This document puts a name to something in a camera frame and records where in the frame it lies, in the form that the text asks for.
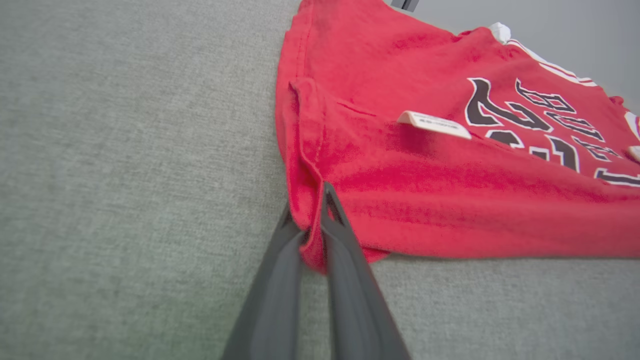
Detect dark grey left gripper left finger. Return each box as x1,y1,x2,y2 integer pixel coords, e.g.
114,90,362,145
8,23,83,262
220,202,307,360

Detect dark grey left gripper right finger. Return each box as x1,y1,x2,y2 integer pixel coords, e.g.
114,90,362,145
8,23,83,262
319,181,412,360

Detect red basketball jersey white trim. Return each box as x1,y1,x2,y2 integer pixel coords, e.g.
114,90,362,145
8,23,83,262
274,0,640,275

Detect grey fabric sofa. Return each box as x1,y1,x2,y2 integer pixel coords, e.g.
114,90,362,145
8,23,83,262
0,0,640,360

